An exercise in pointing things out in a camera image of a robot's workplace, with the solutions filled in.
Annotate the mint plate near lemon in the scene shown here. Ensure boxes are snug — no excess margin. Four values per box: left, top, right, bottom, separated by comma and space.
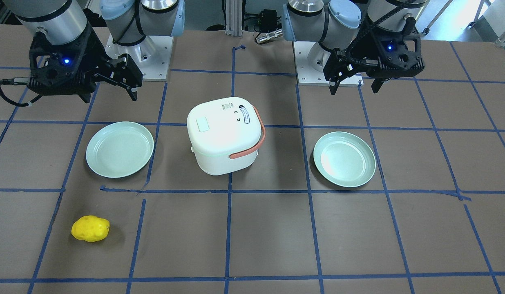
85, 121, 155, 178

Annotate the yellow toy lemon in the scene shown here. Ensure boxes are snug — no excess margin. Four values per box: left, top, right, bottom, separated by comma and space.
71, 215, 110, 243

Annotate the mint plate far side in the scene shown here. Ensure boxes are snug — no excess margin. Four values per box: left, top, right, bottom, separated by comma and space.
313, 131, 376, 188

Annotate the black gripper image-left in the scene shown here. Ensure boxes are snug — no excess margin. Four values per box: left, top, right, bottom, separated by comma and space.
28, 25, 143, 103

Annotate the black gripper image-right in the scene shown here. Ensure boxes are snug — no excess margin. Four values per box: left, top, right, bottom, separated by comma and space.
323, 20, 425, 95

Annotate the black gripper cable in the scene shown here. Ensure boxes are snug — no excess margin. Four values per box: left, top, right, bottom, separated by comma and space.
0, 78, 45, 107

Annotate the white rice cooker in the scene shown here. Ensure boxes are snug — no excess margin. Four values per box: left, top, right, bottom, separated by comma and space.
186, 97, 266, 176

